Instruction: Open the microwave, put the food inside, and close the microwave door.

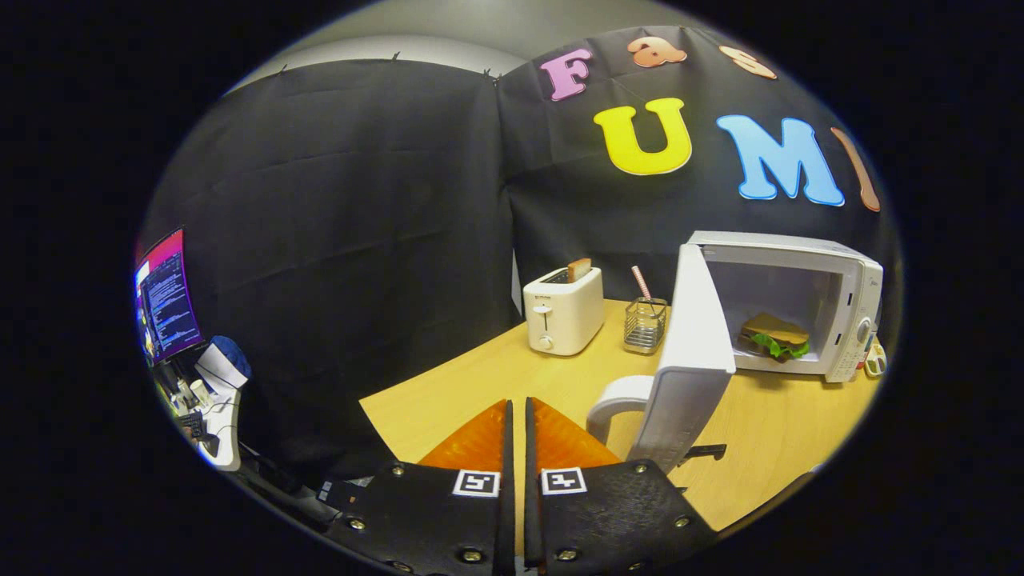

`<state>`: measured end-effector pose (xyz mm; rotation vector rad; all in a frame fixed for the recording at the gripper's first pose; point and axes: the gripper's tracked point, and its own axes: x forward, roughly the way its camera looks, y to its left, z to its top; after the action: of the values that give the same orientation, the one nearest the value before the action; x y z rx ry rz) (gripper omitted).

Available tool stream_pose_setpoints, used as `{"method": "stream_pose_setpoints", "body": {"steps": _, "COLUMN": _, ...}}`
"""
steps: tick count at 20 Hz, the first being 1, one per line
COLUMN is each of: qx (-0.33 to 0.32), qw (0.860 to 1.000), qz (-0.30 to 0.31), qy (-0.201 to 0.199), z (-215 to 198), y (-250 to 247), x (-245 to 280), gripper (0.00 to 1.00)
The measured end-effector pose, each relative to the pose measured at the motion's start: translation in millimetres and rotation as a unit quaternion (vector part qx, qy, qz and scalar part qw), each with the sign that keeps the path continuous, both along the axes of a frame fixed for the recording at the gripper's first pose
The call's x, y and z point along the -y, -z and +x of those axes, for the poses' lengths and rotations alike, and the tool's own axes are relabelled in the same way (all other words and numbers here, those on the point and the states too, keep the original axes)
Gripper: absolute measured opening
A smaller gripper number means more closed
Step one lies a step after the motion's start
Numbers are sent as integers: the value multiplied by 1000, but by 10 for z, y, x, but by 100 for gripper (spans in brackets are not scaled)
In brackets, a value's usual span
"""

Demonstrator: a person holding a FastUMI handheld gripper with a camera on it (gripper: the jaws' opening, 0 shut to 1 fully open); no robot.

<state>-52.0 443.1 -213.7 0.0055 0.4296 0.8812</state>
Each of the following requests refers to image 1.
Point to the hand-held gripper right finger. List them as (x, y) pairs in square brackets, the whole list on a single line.
[(616, 520)]

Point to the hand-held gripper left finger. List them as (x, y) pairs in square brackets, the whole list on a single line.
[(432, 520)]

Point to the white microwave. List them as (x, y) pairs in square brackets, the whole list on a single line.
[(696, 336)]

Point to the sandwich with green lettuce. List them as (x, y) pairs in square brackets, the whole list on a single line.
[(772, 332)]

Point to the white toaster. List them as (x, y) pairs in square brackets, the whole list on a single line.
[(564, 316)]

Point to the striped straw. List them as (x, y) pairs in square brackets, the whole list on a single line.
[(642, 282)]

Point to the toast slice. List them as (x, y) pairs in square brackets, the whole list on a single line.
[(579, 269)]

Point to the white divided dish with beans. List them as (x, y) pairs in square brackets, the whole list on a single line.
[(876, 362)]

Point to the computer monitor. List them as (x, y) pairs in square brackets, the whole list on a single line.
[(170, 300)]

